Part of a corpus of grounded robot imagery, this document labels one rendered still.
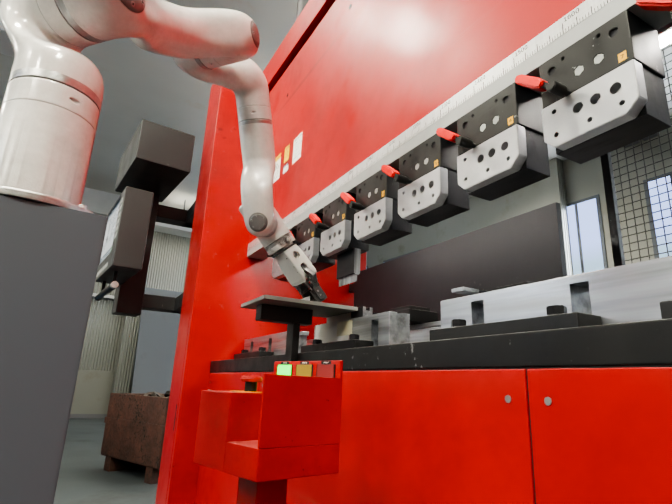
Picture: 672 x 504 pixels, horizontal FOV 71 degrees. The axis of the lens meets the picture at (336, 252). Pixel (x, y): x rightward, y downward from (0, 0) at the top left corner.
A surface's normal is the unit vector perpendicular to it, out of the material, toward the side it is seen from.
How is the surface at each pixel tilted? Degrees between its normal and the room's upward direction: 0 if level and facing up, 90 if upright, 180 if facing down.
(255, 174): 65
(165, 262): 90
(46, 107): 90
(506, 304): 90
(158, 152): 90
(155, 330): 80
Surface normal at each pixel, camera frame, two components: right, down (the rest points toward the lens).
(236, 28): 0.53, 0.08
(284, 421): 0.67, -0.18
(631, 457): -0.87, -0.17
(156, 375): 0.55, -0.37
